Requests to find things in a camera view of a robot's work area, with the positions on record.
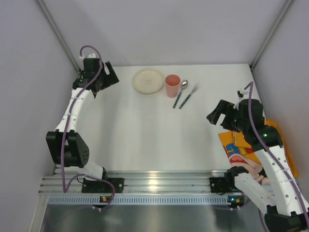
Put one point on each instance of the aluminium frame post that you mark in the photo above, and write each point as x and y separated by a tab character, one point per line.
54	28
271	33

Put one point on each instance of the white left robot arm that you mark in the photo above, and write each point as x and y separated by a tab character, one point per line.
67	147

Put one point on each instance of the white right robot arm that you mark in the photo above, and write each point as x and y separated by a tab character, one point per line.
285	209

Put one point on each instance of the aluminium mounting rail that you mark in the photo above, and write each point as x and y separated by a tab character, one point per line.
148	182

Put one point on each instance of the cream round plate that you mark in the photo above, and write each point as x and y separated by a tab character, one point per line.
148	81

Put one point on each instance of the spoon with teal handle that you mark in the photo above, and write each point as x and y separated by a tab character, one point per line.
183	86

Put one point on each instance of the right aluminium frame post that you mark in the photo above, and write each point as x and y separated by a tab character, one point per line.
271	33

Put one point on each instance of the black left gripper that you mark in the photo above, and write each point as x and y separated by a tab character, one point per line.
104	79

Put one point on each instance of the perforated metal cable tray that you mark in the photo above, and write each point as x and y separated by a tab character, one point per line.
146	200

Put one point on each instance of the left aluminium frame post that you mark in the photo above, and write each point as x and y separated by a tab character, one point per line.
54	28

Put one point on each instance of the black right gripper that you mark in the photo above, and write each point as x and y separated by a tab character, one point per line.
227	118

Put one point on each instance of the fork with teal handle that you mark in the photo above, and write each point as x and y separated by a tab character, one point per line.
195	88

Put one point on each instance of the pink plastic cup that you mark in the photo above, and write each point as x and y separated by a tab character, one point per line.
172	83

